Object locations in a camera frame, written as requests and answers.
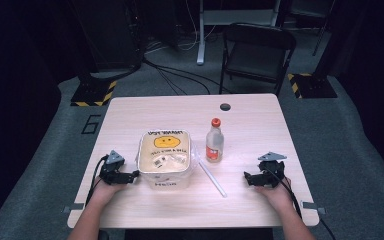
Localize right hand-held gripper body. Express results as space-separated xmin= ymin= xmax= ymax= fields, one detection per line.
xmin=257 ymin=151 xmax=288 ymax=188

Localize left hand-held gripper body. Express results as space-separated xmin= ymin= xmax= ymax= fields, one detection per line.
xmin=99 ymin=149 xmax=130 ymax=186

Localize white square bin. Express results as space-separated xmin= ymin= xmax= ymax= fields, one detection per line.
xmin=137 ymin=129 xmax=194 ymax=191

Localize clear printed plastic bag liner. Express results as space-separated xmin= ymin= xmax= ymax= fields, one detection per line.
xmin=135 ymin=129 xmax=202 ymax=178

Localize white straw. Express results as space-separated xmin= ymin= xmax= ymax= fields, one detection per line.
xmin=196 ymin=156 xmax=229 ymax=199

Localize clear bottle with orange cap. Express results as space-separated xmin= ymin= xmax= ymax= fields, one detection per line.
xmin=205 ymin=117 xmax=225 ymax=164

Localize person's right hand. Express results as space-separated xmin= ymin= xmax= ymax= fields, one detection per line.
xmin=253 ymin=177 xmax=295 ymax=212

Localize person's left hand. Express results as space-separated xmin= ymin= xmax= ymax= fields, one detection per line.
xmin=90 ymin=179 xmax=128 ymax=207

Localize striped black stand base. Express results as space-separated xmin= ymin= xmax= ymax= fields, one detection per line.
xmin=286 ymin=72 xmax=339 ymax=100
xmin=70 ymin=77 xmax=118 ymax=108

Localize black folding chair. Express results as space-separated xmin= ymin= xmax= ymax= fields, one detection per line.
xmin=218 ymin=22 xmax=298 ymax=98

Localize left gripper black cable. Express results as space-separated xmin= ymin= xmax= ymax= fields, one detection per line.
xmin=84 ymin=154 xmax=110 ymax=207

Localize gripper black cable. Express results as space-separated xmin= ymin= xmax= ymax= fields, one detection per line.
xmin=84 ymin=154 xmax=110 ymax=207
xmin=265 ymin=165 xmax=337 ymax=240

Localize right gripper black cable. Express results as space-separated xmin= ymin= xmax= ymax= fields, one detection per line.
xmin=265 ymin=165 xmax=337 ymax=240

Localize grey metal table bracket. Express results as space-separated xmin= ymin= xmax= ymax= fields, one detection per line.
xmin=61 ymin=202 xmax=85 ymax=215
xmin=300 ymin=200 xmax=327 ymax=215

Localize black floor cables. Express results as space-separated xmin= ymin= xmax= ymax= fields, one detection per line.
xmin=142 ymin=57 xmax=232 ymax=97

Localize white floor cables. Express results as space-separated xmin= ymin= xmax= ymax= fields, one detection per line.
xmin=145 ymin=0 xmax=218 ymax=54

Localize white desk frame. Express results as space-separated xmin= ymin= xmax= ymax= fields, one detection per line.
xmin=196 ymin=0 xmax=283 ymax=66

